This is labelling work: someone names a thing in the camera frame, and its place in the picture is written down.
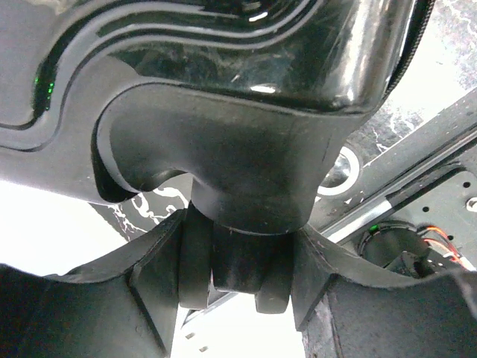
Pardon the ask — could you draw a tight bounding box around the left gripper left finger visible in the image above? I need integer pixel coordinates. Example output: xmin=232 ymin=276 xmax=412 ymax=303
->
xmin=0 ymin=208 xmax=187 ymax=358

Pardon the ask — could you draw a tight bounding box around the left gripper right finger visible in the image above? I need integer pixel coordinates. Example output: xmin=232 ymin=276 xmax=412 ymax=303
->
xmin=292 ymin=227 xmax=476 ymax=357

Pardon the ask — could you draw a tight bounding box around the white black space suitcase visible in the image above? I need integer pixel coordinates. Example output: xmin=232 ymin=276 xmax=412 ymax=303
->
xmin=1 ymin=1 xmax=434 ymax=313

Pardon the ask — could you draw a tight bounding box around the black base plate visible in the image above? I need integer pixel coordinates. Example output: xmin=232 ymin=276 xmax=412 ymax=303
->
xmin=309 ymin=90 xmax=476 ymax=271

